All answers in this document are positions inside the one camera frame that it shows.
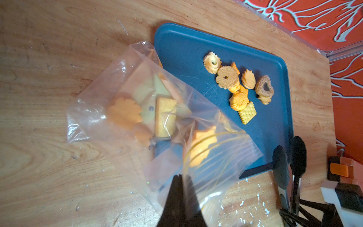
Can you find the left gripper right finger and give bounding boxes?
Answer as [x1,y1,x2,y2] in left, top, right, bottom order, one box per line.
[184,176,207,227]

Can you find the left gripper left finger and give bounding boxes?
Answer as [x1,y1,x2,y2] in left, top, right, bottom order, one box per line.
[157,175,186,227]

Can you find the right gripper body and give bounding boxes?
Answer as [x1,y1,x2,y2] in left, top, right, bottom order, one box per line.
[279,198,344,227]

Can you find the black metal tongs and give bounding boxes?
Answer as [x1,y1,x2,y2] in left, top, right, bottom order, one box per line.
[272,136,307,215]

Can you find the clear resealable bag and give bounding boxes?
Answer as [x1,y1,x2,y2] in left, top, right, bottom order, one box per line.
[67,42,262,227]

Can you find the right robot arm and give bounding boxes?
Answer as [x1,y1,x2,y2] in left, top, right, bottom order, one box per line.
[279,181,363,227]

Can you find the orange tool case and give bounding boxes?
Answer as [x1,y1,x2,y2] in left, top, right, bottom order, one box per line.
[328,156,363,187]

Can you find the square waffle yellow cookie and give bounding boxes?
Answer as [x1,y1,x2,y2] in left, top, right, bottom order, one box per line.
[238,102,257,125]

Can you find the orange fish cookie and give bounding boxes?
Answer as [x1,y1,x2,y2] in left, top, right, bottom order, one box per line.
[229,91,250,111]

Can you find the flower pale cookie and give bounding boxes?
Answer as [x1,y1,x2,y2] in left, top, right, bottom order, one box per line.
[258,96,272,105]

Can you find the blue plastic tray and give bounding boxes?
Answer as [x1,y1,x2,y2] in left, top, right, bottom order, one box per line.
[154,23,294,179]

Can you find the round tan cookie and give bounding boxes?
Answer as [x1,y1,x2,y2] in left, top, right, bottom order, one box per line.
[216,66,240,89]

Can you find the heart hole brown cookie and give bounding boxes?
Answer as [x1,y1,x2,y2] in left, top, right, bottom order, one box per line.
[255,75,275,97]

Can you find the round swirl cookie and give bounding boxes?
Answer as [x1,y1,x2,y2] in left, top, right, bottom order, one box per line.
[203,52,222,74]

